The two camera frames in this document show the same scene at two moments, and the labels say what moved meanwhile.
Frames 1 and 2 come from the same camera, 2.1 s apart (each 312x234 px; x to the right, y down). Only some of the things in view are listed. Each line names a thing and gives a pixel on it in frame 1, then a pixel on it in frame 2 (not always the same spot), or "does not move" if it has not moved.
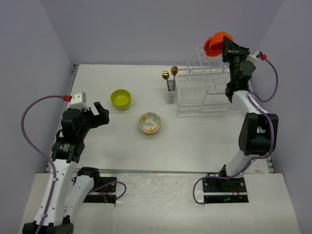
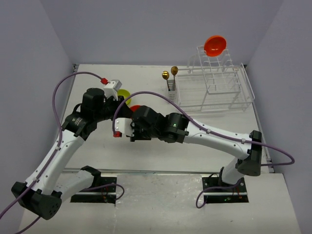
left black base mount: (107, 194) does not move
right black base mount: (225, 190) does not move
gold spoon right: (174, 71) does not move
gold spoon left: (165, 75) does not move
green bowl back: (121, 97) does not move
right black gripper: (232, 50) → (136, 136)
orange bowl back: (207, 50) does not move
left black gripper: (102, 118) → (124, 110)
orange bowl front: (213, 45) → (134, 107)
